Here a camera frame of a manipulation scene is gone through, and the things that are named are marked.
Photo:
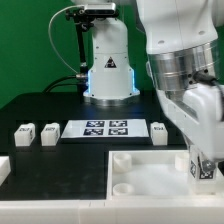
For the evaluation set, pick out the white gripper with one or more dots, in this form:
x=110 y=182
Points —
x=198 y=115

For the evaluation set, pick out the black camera on stand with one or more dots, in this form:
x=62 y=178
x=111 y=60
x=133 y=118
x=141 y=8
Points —
x=91 y=11

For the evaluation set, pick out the white obstacle fence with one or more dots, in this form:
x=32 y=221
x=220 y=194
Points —
x=168 y=210

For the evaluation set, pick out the white sheet with tags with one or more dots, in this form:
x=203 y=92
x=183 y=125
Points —
x=105 y=128

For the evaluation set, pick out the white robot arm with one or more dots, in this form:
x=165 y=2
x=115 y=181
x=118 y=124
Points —
x=182 y=60

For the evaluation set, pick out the white square tabletop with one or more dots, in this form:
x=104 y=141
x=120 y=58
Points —
x=152 y=173

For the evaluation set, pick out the black camera stand pole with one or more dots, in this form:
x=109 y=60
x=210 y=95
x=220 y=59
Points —
x=83 y=63

